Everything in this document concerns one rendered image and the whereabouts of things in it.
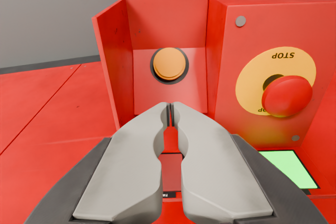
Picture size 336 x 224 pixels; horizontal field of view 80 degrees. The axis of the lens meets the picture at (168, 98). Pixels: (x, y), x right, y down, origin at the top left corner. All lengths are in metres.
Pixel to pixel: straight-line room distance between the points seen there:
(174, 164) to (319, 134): 0.33
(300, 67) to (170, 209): 0.26
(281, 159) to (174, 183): 0.12
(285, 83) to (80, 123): 0.49
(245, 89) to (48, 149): 0.45
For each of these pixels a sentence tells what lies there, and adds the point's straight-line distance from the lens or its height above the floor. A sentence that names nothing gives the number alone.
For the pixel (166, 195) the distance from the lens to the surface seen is 0.21.
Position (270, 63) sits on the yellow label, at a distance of 0.20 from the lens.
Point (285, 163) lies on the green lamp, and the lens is 0.26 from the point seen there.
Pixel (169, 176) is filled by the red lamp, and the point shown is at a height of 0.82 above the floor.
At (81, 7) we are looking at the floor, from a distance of 1.03.
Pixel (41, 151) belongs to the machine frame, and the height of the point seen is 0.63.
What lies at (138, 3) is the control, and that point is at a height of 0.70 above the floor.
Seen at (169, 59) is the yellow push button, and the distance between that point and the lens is 0.24.
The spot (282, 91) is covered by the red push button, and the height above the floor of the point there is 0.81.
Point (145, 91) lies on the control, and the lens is 0.25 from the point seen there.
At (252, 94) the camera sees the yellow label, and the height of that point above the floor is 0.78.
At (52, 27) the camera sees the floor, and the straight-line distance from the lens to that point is 1.10.
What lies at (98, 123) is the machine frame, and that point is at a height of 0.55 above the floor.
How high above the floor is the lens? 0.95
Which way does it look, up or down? 57 degrees down
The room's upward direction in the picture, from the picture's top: 180 degrees clockwise
